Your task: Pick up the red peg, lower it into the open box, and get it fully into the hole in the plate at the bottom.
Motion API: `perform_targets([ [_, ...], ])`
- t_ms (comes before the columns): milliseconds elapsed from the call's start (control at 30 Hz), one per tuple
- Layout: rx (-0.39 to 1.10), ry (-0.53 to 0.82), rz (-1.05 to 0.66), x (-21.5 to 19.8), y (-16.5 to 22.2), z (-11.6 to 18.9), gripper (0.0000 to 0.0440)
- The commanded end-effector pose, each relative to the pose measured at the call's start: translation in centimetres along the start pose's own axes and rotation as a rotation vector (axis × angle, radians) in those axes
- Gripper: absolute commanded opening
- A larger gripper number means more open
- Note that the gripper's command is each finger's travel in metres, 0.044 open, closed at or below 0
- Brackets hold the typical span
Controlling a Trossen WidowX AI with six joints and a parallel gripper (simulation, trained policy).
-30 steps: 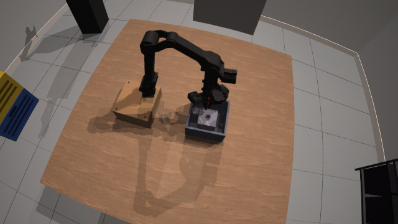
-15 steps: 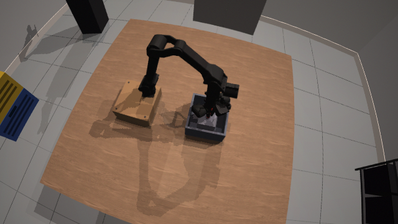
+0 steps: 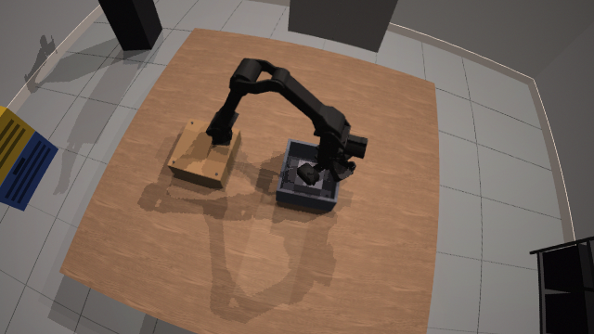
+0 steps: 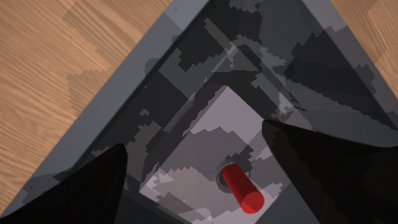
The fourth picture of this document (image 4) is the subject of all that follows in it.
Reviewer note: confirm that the red peg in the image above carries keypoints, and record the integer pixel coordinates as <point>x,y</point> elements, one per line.
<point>249,197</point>

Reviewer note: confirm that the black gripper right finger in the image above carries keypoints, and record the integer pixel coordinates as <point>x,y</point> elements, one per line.
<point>342,182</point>

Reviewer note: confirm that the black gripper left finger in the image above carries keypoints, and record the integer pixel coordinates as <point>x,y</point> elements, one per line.
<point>91,195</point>

